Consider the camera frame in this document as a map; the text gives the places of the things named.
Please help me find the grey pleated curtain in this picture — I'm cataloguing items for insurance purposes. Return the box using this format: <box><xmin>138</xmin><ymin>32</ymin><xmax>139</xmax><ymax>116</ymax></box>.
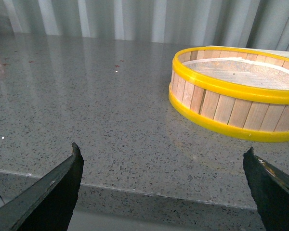
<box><xmin>0</xmin><ymin>0</ymin><xmax>289</xmax><ymax>51</ymax></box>

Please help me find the white steamer liner cloth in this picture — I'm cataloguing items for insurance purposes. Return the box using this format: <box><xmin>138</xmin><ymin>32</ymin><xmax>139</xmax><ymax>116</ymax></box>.
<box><xmin>183</xmin><ymin>57</ymin><xmax>289</xmax><ymax>90</ymax></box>

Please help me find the wooden steamer with yellow rims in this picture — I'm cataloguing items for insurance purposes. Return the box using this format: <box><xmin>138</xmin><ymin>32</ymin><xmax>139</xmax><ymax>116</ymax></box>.
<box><xmin>169</xmin><ymin>46</ymin><xmax>289</xmax><ymax>142</ymax></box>

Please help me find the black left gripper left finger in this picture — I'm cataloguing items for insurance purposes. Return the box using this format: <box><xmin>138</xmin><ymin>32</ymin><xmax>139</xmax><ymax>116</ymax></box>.
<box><xmin>0</xmin><ymin>143</ymin><xmax>84</xmax><ymax>231</ymax></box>

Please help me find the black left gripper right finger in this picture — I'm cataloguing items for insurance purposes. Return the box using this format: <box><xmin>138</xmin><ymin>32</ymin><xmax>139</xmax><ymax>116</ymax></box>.
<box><xmin>243</xmin><ymin>147</ymin><xmax>289</xmax><ymax>231</ymax></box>

